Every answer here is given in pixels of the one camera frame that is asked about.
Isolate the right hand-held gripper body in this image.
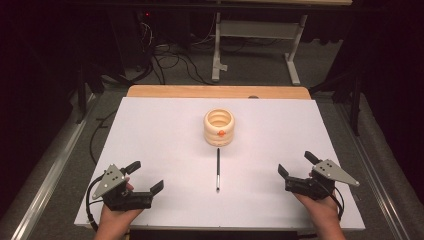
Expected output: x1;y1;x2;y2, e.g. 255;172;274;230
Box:
284;159;361;201

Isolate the black floor cable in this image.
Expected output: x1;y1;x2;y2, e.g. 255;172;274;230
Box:
88;109;118;166

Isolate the cream ribbed pen holder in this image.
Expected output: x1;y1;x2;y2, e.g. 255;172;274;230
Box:
203;108;236;148

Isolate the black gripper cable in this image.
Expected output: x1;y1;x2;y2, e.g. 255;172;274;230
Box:
328;186;345;222
85;174;108;233

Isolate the person's left hand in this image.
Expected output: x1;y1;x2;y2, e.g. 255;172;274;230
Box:
99;203;145;232

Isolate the white metal stand frame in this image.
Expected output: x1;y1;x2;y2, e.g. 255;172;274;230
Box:
211;12;309;86

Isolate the dark computer case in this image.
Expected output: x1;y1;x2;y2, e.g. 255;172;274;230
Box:
109;9;158;69

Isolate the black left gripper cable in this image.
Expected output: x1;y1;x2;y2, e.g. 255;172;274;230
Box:
85;174;108;233

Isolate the bundle of black cables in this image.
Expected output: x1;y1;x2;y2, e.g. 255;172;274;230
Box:
133;19;216;86

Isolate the aluminium floor rail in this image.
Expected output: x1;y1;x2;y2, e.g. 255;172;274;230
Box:
10;94;98;240
335;102;412;240

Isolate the black pen with silver tip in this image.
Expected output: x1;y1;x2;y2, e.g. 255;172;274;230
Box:
215;147;221;193

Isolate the black metal stand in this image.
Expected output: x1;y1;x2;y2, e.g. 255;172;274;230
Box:
73;62;105;125
308;64;365;137

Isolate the wooden table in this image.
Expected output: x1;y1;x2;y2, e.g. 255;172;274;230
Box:
126;84;313;100

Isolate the person's right hand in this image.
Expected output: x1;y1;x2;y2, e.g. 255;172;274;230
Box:
292;192;342;232

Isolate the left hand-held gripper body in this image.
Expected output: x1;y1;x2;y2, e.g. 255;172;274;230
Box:
92;163;154;212

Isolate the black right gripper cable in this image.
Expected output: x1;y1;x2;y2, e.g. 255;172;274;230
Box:
328;186;345;222

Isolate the white board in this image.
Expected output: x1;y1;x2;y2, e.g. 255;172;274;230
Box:
73;96;366;232

